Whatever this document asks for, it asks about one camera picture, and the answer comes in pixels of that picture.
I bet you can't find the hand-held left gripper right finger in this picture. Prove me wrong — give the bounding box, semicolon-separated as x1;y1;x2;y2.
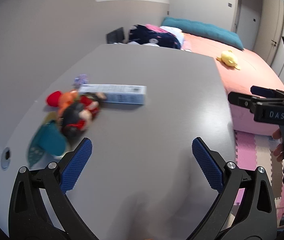
187;137;279;240

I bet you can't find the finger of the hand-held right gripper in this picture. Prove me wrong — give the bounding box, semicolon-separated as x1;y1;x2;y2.
251;86;284;99
228;92;257;113

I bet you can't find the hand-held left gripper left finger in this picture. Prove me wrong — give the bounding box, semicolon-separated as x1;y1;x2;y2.
8;137;100;240

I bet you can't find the teal toy card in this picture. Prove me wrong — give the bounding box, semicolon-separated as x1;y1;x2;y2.
27;121;70;167

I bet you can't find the black and red doll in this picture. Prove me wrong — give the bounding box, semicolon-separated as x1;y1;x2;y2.
60;92;107;138

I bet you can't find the orange plastic toy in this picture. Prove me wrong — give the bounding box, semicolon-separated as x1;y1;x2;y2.
57;89;80;117

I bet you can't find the red soft toy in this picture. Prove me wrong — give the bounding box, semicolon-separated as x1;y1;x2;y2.
46;91;63;107

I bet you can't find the long white cardboard box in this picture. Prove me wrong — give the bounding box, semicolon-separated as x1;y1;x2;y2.
78;84;147;105

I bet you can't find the purple hair clip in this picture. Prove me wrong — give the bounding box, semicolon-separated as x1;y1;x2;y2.
73;74;89;85

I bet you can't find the person's right hand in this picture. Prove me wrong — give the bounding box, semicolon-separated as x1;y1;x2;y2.
272;129;284;158

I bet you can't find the pink bed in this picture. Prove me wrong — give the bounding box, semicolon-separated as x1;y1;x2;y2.
182;32;284;137

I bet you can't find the yellow plush toy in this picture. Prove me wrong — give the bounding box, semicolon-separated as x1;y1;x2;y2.
216;50;241;70

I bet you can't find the teal pillow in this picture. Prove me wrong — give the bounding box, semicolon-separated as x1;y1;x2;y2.
161;17;244;50

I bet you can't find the pink and white cloth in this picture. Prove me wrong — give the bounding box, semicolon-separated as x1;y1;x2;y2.
146;24;184;43

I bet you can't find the navy printed blanket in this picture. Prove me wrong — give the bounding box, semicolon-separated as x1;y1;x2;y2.
128;24;182;49

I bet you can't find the white frilly cloth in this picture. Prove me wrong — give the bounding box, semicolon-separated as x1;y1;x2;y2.
128;41;158;47

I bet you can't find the silver cable grommet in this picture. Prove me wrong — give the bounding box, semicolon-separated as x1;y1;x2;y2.
1;148;11;170

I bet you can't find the black wall socket plate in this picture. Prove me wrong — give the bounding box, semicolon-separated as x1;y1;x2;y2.
106;27;125;44

